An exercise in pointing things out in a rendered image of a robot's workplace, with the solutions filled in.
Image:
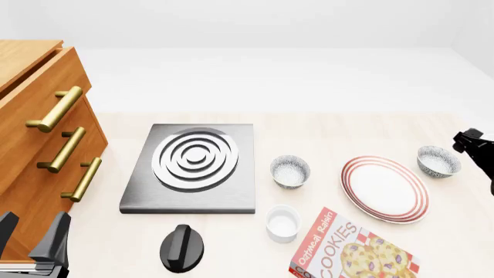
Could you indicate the wooden drawer, closed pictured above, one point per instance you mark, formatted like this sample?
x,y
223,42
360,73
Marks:
x,y
31,208
23,162

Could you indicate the white plate with red rings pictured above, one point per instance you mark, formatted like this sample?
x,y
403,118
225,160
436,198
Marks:
x,y
382,189

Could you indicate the oatmeal raisin cookies box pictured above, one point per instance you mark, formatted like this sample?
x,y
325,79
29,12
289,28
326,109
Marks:
x,y
347,255

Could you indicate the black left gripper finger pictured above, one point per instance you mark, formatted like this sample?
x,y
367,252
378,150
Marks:
x,y
54,240
7,228

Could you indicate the wooden drawer, slightly open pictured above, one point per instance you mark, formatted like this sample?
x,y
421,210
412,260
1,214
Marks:
x,y
23,104

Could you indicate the flat stove plate with rings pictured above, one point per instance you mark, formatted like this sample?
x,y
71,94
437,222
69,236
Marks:
x,y
139,197

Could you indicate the round black stove knob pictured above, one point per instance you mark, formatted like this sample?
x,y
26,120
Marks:
x,y
181,252

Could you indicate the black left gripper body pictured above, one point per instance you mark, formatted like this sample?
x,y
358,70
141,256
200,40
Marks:
x,y
58,272

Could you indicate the small white ramekin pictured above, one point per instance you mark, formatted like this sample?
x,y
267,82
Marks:
x,y
282,226

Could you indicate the wooden cabinet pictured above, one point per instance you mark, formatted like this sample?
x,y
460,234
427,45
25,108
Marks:
x,y
23,58

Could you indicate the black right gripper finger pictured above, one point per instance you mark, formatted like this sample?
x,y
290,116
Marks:
x,y
480,162

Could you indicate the black patterned bowl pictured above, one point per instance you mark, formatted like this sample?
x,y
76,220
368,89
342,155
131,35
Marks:
x,y
439,162
290,173

